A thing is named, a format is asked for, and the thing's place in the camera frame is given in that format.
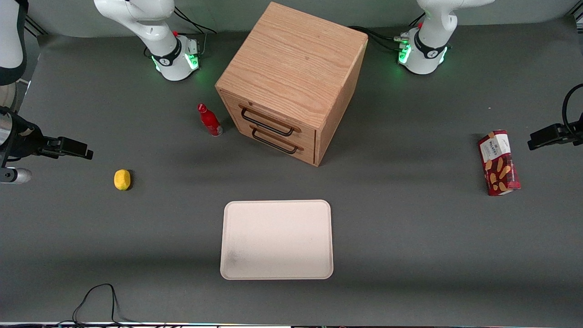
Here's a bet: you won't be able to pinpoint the beige plastic tray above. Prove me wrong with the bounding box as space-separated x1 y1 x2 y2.
220 200 334 280

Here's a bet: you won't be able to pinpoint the black arm base cables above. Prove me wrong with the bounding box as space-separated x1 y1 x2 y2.
348 13 427 51
172 5 218 62

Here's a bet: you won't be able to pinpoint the black wire drawer handle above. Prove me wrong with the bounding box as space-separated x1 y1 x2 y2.
250 124 305 155
239 105 302 137

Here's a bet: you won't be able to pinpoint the black left wrist camera cable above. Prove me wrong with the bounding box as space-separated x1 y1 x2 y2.
562 83 583 133

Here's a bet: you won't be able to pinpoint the black looped table-edge cable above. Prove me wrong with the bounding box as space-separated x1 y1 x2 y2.
57 283 137 327

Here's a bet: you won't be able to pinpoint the red shortbread cookie box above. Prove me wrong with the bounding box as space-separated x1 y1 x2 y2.
477 130 522 196

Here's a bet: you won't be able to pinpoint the black right arm base cables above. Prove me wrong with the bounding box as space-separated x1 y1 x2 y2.
172 5 218 62

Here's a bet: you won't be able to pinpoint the yellow lemon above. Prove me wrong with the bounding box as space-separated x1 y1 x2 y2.
113 169 132 191

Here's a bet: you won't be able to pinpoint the dark grey table mat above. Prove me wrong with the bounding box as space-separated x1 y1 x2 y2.
0 17 583 325

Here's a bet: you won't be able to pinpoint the red coke bottle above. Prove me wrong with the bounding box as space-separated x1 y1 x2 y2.
197 103 224 137

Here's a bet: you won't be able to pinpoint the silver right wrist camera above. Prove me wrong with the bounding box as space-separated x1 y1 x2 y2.
0 168 33 185

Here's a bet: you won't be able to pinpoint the pale rounded background object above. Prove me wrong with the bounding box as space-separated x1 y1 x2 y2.
0 81 19 113

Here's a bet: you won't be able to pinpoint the wooden two-drawer cabinet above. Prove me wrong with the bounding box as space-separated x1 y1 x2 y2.
215 1 368 167

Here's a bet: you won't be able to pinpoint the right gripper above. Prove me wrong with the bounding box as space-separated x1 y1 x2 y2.
0 107 94 167

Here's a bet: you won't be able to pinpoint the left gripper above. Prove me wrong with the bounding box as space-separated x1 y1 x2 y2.
527 122 583 151

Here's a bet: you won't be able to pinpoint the black left arm base cables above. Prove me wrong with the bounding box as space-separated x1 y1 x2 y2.
348 13 427 51

